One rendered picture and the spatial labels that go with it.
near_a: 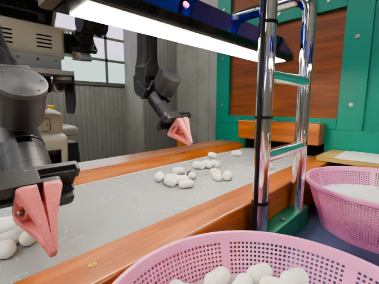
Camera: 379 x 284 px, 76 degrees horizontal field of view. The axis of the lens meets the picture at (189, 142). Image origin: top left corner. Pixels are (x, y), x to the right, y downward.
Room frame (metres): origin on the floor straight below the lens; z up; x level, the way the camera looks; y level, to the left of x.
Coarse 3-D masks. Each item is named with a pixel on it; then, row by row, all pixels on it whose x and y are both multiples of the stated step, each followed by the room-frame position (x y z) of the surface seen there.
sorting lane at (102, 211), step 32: (192, 160) 0.78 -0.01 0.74; (224, 160) 0.78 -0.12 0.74; (288, 160) 0.78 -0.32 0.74; (96, 192) 0.48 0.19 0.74; (128, 192) 0.48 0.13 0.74; (160, 192) 0.48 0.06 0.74; (192, 192) 0.48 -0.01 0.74; (224, 192) 0.48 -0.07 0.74; (64, 224) 0.34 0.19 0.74; (96, 224) 0.34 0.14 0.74; (128, 224) 0.34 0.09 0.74; (32, 256) 0.26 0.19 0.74; (64, 256) 0.26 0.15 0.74
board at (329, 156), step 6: (330, 150) 0.75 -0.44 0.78; (336, 150) 0.75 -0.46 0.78; (342, 150) 0.75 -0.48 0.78; (318, 156) 0.67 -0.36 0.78; (324, 156) 0.66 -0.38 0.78; (330, 156) 0.66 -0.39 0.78; (336, 162) 0.63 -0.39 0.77; (342, 162) 0.62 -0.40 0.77; (348, 162) 0.61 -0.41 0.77; (354, 162) 0.60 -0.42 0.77; (360, 162) 0.59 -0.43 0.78; (366, 162) 0.59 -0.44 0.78
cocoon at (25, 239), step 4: (24, 232) 0.29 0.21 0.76; (20, 236) 0.28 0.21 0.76; (24, 236) 0.28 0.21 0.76; (28, 236) 0.28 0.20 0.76; (20, 240) 0.28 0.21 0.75; (24, 240) 0.28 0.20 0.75; (28, 240) 0.28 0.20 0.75; (32, 240) 0.28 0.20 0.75; (36, 240) 0.29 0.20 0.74; (24, 244) 0.28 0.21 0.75; (28, 244) 0.28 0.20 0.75
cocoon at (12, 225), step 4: (8, 220) 0.31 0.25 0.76; (0, 224) 0.30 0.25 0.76; (4, 224) 0.31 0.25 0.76; (8, 224) 0.31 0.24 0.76; (12, 224) 0.31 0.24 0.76; (16, 224) 0.32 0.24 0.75; (0, 228) 0.30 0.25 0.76; (4, 228) 0.30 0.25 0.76; (8, 228) 0.30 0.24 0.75; (12, 228) 0.31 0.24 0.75; (0, 232) 0.30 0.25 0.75; (4, 232) 0.30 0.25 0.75
